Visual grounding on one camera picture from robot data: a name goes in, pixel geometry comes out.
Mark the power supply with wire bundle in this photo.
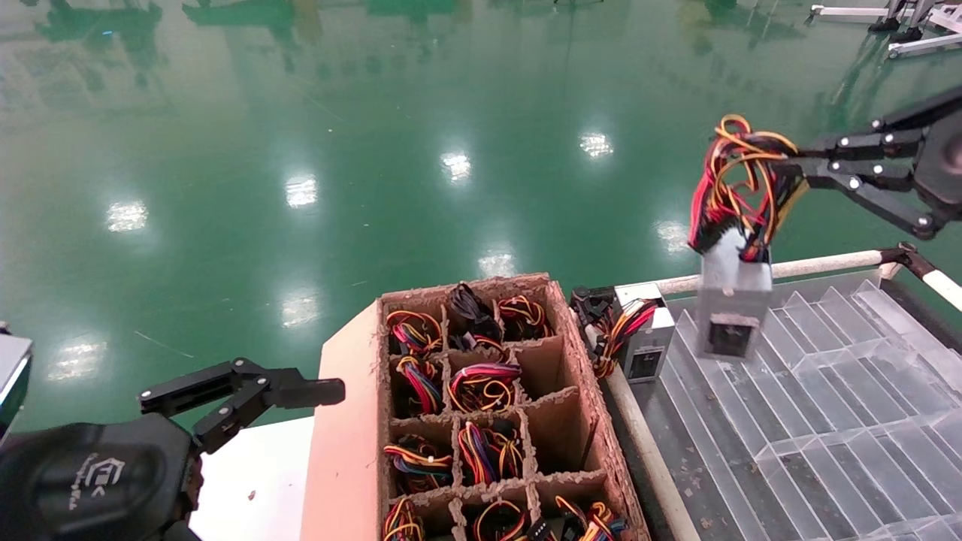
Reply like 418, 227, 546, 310
395, 355, 446, 416
385, 434, 455, 493
458, 419, 525, 485
449, 363, 523, 414
473, 500, 531, 541
383, 496, 428, 541
498, 295, 557, 343
387, 310, 446, 355
530, 494, 628, 541
687, 113, 809, 363

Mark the power supply with black connectors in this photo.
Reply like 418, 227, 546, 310
447, 282, 506, 350

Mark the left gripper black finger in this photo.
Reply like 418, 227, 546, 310
138, 358, 347, 455

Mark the long white pipe rail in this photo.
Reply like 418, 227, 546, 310
658, 249, 903, 296

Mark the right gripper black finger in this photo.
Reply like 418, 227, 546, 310
782, 167, 945, 241
774, 86, 962, 168

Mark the silver power supply with wires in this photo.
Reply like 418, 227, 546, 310
570, 283, 677, 384

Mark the clear acrylic stepped tray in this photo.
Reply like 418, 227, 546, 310
661, 269, 962, 541

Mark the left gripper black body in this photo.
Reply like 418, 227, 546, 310
0, 413, 204, 541

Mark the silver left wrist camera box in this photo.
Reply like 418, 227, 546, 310
0, 323, 35, 444

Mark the black pipe joint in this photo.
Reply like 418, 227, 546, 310
879, 242, 940, 283

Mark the grey metal floor frame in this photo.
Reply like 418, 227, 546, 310
808, 0, 962, 61

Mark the short white pipe rail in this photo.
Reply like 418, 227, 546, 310
923, 269, 962, 313

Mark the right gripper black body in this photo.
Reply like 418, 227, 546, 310
915, 107, 962, 224

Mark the brown cardboard divider box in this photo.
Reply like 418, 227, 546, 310
301, 273, 655, 541

